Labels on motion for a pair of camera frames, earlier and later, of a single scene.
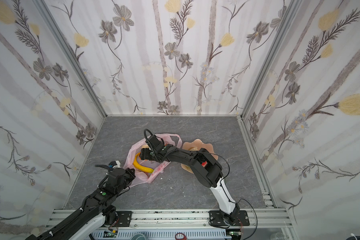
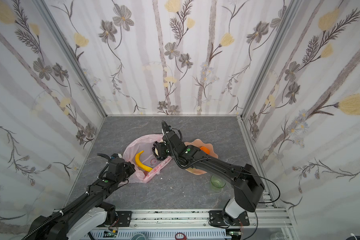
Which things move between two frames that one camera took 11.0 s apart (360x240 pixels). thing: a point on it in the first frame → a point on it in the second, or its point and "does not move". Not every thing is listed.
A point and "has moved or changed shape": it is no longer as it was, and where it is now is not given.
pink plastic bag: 146,171 has moved or changed shape
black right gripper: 151,153 → 161,148
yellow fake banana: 139,167 does not move
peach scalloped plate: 198,144 does not move
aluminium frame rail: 181,218 does not move
